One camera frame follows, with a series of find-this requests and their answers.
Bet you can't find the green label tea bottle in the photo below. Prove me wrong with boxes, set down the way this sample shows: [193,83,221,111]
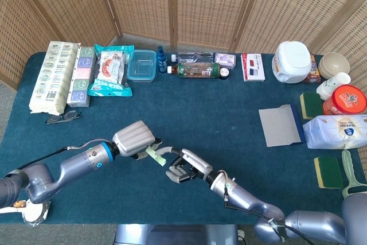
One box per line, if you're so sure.
[167,61,221,79]

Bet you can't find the orange printed box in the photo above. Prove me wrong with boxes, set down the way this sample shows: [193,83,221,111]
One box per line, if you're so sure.
[303,52,322,84]

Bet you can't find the white plastic jug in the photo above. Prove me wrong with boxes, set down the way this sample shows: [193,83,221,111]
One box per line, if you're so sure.
[271,41,313,84]

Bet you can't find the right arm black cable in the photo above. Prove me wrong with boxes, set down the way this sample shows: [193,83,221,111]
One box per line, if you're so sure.
[223,181,310,245]

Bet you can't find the cream tissue multipack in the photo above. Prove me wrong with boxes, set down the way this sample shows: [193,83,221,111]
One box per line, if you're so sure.
[28,40,81,115]

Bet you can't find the green yellow sponge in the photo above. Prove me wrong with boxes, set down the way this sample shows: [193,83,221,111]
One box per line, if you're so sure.
[299,92,325,120]
[313,156,344,189]

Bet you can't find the white red glasses box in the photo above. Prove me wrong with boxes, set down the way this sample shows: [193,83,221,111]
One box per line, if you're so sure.
[240,53,266,82]

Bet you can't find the clear container blue rim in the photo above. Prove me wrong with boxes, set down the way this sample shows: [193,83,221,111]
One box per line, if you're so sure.
[126,49,157,83]

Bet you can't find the beige bowl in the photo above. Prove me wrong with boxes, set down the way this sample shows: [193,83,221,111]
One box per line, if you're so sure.
[318,52,351,80]

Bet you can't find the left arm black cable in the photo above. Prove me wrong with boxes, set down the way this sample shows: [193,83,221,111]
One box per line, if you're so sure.
[17,138,112,170]

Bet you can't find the blue spray bottle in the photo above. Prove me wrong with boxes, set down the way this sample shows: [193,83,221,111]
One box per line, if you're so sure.
[157,45,168,73]

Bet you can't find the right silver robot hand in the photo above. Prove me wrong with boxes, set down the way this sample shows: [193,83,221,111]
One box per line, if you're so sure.
[156,146,214,184]

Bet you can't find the grey robot torso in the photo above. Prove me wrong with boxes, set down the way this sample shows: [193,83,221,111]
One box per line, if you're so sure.
[114,224,239,245]

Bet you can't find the black eyeglasses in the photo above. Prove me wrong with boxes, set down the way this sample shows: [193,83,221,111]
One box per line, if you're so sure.
[45,110,82,125]

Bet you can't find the white wet wipes pack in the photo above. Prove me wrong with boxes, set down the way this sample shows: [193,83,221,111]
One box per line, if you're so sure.
[302,114,367,150]

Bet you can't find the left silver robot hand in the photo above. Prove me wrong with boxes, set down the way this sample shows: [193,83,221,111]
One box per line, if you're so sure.
[112,120,163,160]

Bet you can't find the blue carpet table cover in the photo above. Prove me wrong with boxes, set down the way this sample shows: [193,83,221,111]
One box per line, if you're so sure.
[0,51,367,225]

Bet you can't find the white paper cup stack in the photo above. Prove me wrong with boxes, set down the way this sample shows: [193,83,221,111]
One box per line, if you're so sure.
[316,72,352,101]

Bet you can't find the orange lid canister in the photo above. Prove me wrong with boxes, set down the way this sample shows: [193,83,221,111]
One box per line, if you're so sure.
[322,84,367,116]

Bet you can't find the foil wrapped white cup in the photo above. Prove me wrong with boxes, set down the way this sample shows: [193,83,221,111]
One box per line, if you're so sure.
[22,198,52,224]

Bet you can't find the teal snack bag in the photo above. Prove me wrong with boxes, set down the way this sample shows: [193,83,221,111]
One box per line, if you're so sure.
[86,44,135,97]

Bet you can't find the purple flat box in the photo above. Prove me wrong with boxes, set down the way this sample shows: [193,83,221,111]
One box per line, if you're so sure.
[214,52,237,69]

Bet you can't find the stacked colourful small boxes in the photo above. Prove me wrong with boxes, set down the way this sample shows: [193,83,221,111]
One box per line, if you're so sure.
[66,46,97,108]

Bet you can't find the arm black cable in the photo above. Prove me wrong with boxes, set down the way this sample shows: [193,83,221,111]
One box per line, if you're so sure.
[223,181,310,245]
[17,138,112,170]

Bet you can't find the pale green lint roller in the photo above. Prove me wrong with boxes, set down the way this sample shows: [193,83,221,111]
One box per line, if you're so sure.
[341,149,367,199]

